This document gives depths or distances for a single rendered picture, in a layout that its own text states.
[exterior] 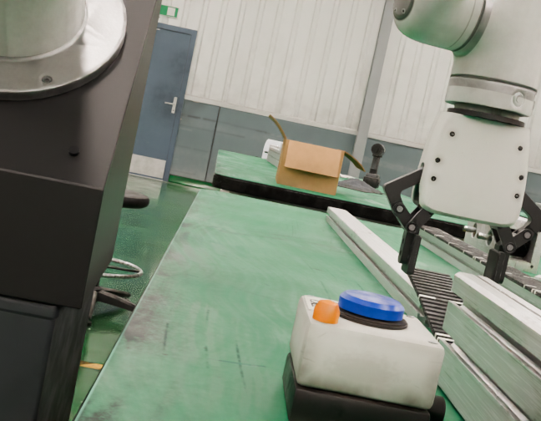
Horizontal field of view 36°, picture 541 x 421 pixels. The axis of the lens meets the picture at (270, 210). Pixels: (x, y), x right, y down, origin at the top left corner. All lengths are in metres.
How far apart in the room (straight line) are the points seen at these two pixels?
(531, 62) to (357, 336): 0.42
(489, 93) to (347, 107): 10.87
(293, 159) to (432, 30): 1.97
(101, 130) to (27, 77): 0.07
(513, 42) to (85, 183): 0.41
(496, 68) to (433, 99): 11.09
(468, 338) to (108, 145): 0.30
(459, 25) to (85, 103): 0.34
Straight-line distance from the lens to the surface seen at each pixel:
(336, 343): 0.47
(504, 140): 0.82
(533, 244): 1.66
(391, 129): 11.76
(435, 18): 0.78
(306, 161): 2.73
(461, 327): 0.60
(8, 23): 0.67
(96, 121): 0.67
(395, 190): 0.82
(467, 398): 0.57
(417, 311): 0.86
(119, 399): 0.47
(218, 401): 0.49
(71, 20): 0.70
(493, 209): 0.83
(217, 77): 11.57
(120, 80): 0.70
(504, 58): 0.81
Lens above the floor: 0.94
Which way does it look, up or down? 5 degrees down
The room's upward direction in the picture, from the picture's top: 12 degrees clockwise
